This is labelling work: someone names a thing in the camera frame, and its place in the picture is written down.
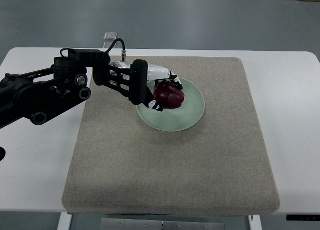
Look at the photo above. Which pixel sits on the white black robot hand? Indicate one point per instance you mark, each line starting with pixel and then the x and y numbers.
pixel 159 73

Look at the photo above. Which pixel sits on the black table control panel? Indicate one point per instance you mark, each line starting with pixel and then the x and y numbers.
pixel 309 218

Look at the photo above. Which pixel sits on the light green plate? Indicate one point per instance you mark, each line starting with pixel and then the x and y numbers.
pixel 178 119

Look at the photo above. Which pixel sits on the floor socket plate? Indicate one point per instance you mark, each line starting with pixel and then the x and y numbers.
pixel 110 36
pixel 107 44

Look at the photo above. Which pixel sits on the white table leg frame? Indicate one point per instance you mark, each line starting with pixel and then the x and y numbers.
pixel 64 222

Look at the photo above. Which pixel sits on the beige fabric cushion mat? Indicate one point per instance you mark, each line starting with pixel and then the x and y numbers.
pixel 217 167

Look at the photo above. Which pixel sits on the lower floor socket plate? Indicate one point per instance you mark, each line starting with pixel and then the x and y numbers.
pixel 107 44

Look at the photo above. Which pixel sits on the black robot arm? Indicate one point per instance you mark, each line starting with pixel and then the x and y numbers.
pixel 44 94

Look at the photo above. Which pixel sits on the dark red apple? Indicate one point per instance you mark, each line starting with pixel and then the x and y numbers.
pixel 168 95

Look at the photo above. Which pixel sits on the upper floor socket plate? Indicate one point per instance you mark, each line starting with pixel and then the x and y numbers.
pixel 110 36

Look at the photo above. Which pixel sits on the metal base plate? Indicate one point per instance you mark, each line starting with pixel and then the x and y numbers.
pixel 131 224

